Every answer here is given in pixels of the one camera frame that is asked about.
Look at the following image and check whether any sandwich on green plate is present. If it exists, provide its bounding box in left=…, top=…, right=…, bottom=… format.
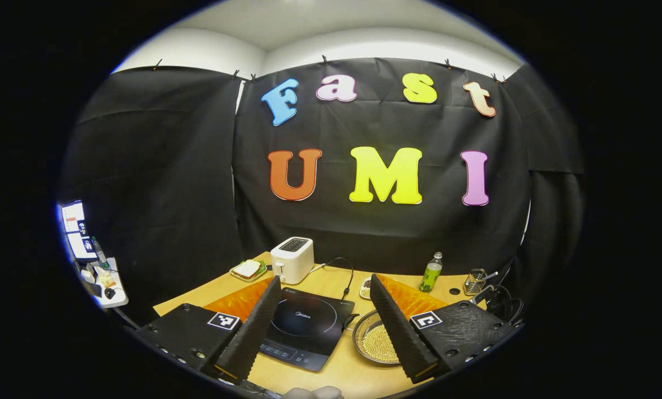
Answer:
left=229, top=259, right=269, bottom=283

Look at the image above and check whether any metal wire basket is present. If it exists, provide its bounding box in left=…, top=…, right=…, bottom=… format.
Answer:
left=463, top=268, right=487, bottom=296

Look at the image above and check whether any black induction cooktop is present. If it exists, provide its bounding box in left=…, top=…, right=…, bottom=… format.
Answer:
left=259, top=287, right=356, bottom=372

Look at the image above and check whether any stainless steel pot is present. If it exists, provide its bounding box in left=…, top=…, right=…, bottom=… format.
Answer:
left=343, top=309, right=420, bottom=366

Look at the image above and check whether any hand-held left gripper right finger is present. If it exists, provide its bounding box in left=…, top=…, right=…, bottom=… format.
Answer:
left=370, top=273, right=522, bottom=385

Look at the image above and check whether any pile of pale beans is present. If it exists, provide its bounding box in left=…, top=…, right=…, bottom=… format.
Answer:
left=361, top=323, right=401, bottom=364

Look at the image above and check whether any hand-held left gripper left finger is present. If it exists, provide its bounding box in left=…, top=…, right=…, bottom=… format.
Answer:
left=134, top=275, right=283, bottom=383

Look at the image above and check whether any blue-framed display board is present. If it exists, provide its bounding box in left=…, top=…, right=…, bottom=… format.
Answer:
left=59, top=199, right=99, bottom=262

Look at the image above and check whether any black power cable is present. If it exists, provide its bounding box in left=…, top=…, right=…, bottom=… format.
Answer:
left=309, top=257, right=356, bottom=301

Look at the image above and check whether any green label plastic bottle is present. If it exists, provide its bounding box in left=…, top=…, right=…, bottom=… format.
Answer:
left=418, top=252, right=444, bottom=293

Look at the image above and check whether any white side table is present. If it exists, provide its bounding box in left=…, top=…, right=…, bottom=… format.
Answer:
left=79, top=257, right=129, bottom=309

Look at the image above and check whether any bundle of black cables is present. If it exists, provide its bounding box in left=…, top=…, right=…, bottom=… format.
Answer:
left=471, top=284, right=526, bottom=328

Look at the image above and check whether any white toaster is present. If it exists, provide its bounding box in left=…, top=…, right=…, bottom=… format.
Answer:
left=270, top=237, right=315, bottom=285

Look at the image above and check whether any row of black cloth clips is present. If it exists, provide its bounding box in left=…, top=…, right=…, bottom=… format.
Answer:
left=152, top=54, right=507, bottom=84

